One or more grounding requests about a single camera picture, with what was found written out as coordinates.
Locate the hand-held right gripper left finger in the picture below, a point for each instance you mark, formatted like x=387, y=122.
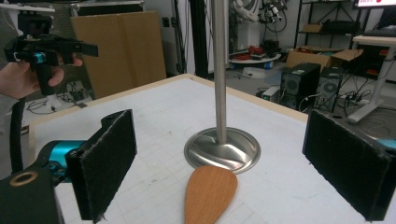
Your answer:
x=102, y=168

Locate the grey-fronted computer tower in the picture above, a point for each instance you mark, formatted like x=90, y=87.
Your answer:
x=330, y=87

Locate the white desk with keyboard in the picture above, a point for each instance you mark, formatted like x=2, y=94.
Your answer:
x=381, y=77

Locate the white gridded table mat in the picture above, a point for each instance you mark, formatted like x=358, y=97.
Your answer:
x=149, y=102

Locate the white robot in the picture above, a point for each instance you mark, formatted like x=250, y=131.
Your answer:
x=247, y=25

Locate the black keyboard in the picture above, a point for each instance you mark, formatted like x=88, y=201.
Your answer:
x=379, y=32

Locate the round white table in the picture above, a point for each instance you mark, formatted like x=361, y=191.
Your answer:
x=253, y=59

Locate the black shelf rack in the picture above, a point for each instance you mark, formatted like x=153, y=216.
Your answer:
x=327, y=28

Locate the monitor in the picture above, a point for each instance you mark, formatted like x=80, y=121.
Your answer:
x=375, y=3

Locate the wooden spatula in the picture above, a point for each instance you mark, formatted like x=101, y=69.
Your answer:
x=210, y=196

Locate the black computer tower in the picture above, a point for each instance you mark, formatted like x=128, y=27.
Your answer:
x=299, y=82

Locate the large brown cardboard sheet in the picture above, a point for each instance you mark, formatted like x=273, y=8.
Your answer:
x=124, y=53

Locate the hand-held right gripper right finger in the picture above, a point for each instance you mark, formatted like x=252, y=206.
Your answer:
x=348, y=165

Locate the small white box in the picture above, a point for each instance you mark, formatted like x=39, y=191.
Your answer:
x=271, y=93

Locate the metal stand with round base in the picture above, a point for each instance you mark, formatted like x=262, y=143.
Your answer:
x=220, y=77

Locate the black column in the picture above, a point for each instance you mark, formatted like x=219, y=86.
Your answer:
x=199, y=37

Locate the open flat cardboard box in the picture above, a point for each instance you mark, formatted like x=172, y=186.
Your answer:
x=311, y=58

